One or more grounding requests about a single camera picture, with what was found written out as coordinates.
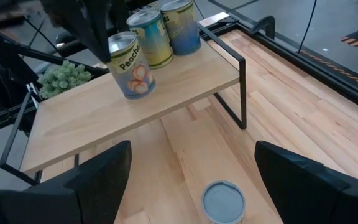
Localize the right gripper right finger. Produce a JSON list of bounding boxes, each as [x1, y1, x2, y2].
[[255, 140, 358, 224]]

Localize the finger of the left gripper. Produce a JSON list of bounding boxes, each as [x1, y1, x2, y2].
[[112, 0, 129, 32], [40, 0, 111, 63]]

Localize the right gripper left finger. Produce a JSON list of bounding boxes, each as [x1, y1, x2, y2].
[[0, 139, 132, 224]]

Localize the tall carrots label can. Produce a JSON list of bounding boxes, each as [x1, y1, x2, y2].
[[126, 8, 174, 70]]

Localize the tall peaches label can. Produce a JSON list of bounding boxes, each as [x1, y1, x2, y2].
[[106, 30, 157, 100]]

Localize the tall blue yellow label can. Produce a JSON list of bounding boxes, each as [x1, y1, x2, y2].
[[160, 0, 202, 56]]

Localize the wooden shelf with black legs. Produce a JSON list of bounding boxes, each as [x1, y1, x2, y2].
[[0, 23, 248, 187]]

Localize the green artificial plant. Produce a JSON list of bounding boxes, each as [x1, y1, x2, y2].
[[37, 60, 92, 100]]

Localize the grey clamp lever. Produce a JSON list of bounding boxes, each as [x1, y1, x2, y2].
[[249, 15, 276, 40]]

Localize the black floor cable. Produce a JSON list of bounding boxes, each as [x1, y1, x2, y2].
[[296, 0, 318, 54]]

